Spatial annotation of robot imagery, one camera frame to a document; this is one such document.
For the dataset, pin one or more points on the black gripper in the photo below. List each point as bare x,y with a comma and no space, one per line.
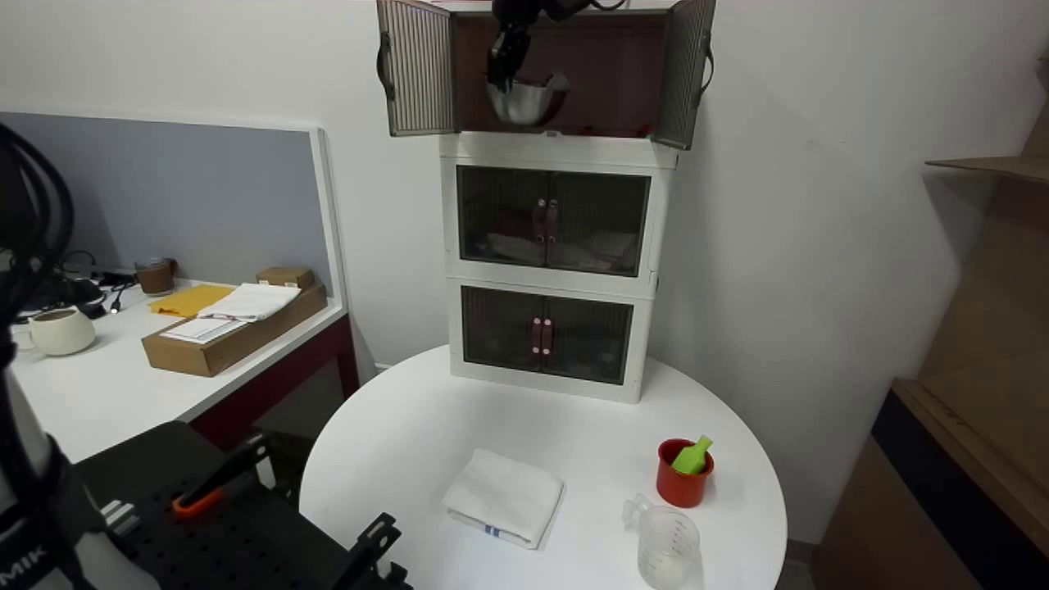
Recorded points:
512,29

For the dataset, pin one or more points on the silver metal bowl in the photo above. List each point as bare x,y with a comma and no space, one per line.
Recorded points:
525,107

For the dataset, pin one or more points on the grey cabinet door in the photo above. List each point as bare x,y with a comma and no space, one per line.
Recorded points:
415,65
683,70

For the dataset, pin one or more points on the cabinet unit with brown interior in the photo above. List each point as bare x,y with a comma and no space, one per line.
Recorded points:
609,76

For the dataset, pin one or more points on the white cabinet unit dark doors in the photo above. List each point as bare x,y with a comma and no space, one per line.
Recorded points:
591,218
593,338

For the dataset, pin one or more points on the white framed desk partition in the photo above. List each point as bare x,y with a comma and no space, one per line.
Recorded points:
197,197

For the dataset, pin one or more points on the white paper sheets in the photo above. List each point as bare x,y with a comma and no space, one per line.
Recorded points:
248,298

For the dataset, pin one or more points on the yellow envelope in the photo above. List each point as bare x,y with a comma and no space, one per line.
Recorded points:
185,298

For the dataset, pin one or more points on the open cardboard box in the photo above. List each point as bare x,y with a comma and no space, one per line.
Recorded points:
216,351

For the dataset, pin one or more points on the small brown box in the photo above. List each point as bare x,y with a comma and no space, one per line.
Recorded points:
156,275

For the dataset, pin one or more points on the white folded towel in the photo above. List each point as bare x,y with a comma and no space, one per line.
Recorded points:
501,496

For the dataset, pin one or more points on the green plastic toy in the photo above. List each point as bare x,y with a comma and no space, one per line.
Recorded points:
694,456

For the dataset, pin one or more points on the red plastic cup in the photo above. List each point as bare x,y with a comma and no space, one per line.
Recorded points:
678,490

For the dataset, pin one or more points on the clear plastic beaker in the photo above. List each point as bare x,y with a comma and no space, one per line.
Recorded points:
666,550

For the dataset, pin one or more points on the white ceramic pot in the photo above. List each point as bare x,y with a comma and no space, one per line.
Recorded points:
60,331

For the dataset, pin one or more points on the white desk with maroon panel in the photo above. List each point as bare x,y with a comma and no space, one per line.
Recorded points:
99,395

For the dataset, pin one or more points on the black perforated board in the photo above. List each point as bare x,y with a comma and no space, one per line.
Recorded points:
239,544

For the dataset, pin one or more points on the wooden shelving unit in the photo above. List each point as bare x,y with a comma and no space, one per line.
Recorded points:
970,381

